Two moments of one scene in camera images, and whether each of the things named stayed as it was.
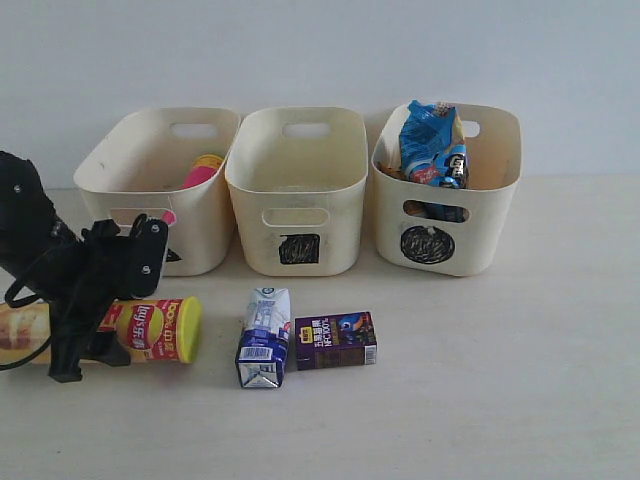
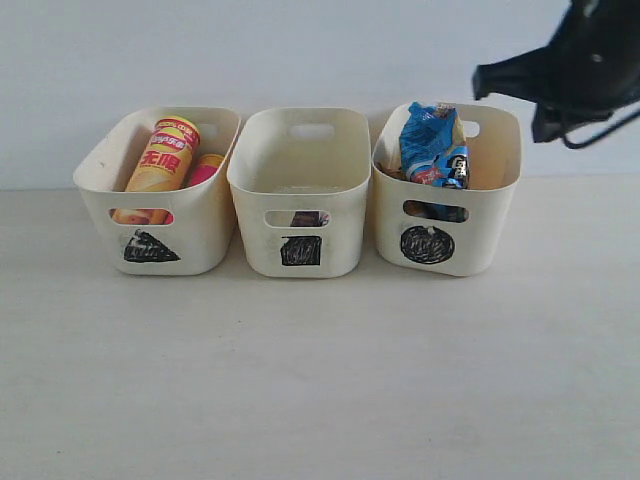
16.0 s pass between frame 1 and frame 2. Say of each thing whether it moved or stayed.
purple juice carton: moved
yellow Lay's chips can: moved
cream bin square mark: stayed
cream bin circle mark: stayed
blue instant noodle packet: stayed
